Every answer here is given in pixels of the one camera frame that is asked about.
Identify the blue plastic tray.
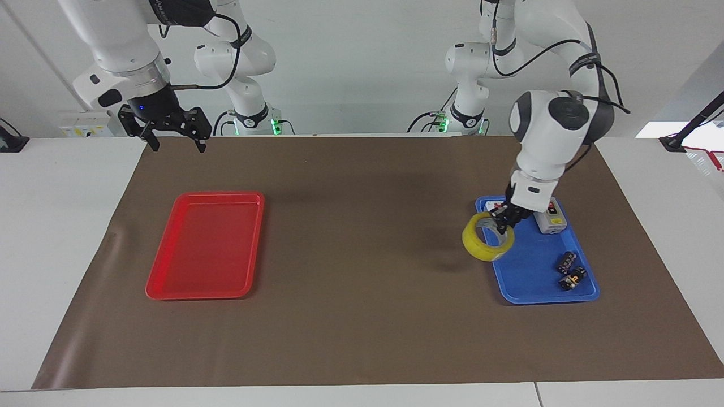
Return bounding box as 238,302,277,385
475,195,601,305

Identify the red cable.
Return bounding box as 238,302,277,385
683,145,724,172

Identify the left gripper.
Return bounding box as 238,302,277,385
487,202,534,237

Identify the white wall socket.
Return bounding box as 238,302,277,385
58,112,115,138

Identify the black stand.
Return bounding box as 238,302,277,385
658,89,724,153
0,118,31,154

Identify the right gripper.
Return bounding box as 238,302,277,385
117,83,213,154

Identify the black cable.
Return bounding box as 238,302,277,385
490,21,632,115
212,109,239,137
407,111,449,135
170,11,243,92

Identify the red plastic tray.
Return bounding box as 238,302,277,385
145,191,266,301

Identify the grey box with buttons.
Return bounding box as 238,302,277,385
533,197,568,235

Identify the yellow tape roll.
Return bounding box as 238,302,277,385
462,211,516,262

